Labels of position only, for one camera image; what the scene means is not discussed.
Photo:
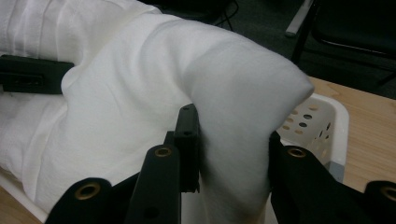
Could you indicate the white cloth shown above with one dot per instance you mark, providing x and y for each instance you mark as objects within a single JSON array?
[{"x": 124, "y": 93}]

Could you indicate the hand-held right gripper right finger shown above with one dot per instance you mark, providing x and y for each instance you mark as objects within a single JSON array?
[{"x": 305, "y": 186}]

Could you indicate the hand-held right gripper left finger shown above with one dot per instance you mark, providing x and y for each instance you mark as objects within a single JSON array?
[{"x": 162, "y": 180}]

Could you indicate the white metal stand frame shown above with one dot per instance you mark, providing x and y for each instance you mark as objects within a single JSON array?
[{"x": 299, "y": 20}]

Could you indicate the white plastic basket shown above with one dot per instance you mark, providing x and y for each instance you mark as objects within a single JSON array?
[{"x": 338, "y": 130}]

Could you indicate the black folding chair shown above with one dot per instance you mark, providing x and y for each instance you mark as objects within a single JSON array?
[{"x": 358, "y": 25}]

